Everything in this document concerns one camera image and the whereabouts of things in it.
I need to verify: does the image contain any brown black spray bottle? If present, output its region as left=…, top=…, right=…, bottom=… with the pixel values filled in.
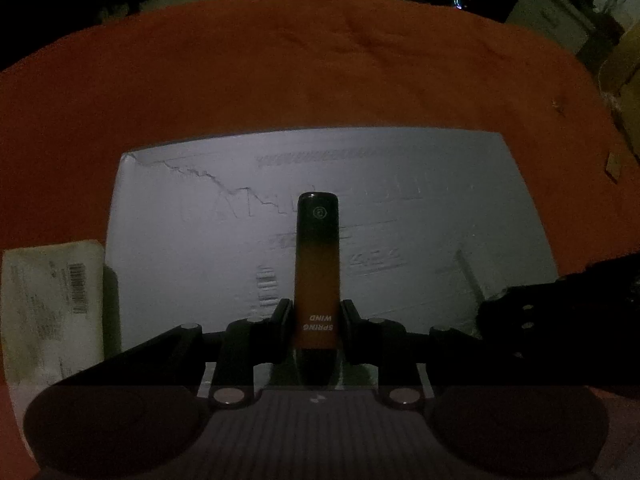
left=294, top=192, right=341, bottom=389

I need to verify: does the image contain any white tissue pack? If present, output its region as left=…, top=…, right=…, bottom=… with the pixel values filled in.
left=0, top=239, right=106, bottom=391

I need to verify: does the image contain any small cardboard scrap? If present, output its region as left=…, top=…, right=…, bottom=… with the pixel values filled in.
left=605, top=152, right=622, bottom=182

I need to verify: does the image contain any cardboard box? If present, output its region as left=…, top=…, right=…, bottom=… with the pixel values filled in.
left=598, top=23, right=640, bottom=159

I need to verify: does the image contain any red tablecloth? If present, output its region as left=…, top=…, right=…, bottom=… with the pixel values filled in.
left=1, top=0, right=639, bottom=274

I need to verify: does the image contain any grey cabinet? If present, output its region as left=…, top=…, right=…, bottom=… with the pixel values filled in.
left=506, top=0, right=596, bottom=54

